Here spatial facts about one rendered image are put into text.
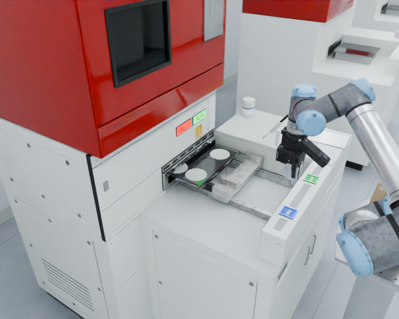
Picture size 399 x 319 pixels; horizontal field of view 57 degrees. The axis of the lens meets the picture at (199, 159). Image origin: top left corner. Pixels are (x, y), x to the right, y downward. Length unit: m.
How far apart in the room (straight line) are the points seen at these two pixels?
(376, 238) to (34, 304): 2.01
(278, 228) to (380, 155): 0.51
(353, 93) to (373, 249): 0.41
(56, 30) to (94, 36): 0.11
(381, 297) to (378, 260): 0.84
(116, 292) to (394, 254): 1.18
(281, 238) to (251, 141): 0.68
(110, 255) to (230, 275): 0.49
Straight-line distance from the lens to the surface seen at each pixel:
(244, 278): 1.48
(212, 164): 1.80
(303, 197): 1.54
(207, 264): 1.56
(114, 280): 1.71
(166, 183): 1.70
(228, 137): 1.94
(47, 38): 1.24
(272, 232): 1.36
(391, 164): 1.03
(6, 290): 2.66
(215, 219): 1.60
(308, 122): 1.08
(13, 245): 2.94
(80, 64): 1.15
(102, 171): 1.36
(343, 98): 1.10
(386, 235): 0.98
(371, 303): 1.85
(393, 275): 1.56
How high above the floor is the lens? 1.88
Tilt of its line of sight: 33 degrees down
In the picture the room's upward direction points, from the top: straight up
